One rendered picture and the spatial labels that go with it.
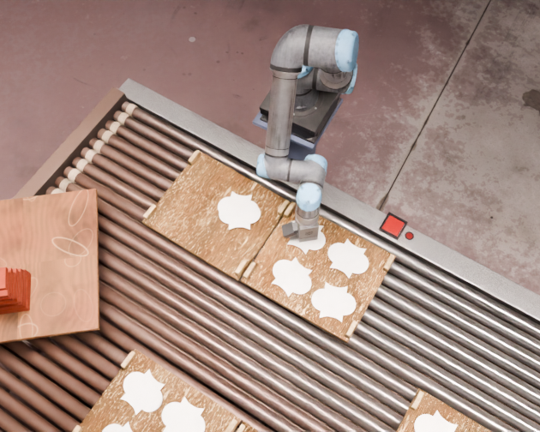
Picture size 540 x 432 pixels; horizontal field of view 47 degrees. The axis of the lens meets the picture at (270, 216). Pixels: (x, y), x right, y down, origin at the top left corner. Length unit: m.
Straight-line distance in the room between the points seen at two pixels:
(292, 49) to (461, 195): 1.82
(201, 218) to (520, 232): 1.82
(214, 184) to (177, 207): 0.16
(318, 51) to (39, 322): 1.19
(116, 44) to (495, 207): 2.40
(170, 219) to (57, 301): 0.47
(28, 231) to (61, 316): 0.33
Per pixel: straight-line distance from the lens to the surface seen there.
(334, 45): 1.81
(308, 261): 2.12
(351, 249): 2.14
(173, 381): 2.04
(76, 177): 2.41
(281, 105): 1.88
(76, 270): 2.11
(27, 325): 2.10
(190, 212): 2.22
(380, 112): 3.61
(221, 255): 2.14
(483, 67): 3.94
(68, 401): 2.12
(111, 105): 2.51
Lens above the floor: 2.91
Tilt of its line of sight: 64 degrees down
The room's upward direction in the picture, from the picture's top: 2 degrees counter-clockwise
